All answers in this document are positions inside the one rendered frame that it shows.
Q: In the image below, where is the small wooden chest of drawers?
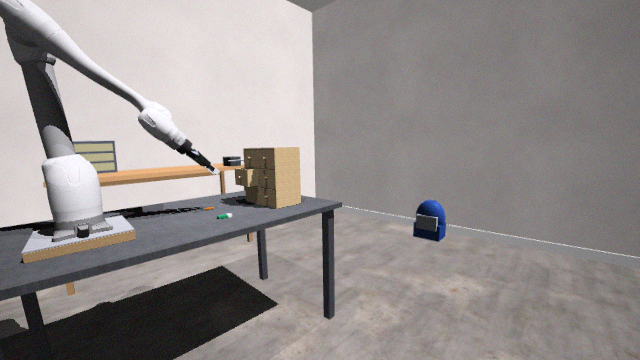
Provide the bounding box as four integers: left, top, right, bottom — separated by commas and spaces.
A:
243, 147, 301, 209

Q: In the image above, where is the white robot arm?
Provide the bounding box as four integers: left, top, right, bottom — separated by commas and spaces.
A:
0, 0, 186, 242

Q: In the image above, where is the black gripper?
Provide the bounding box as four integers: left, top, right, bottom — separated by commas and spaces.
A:
176, 139, 220, 175

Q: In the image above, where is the brown wooden drawer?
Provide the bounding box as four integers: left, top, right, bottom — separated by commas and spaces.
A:
246, 186, 260, 203
235, 167, 259, 187
259, 168, 275, 188
260, 187, 276, 207
258, 149, 274, 168
244, 150, 258, 167

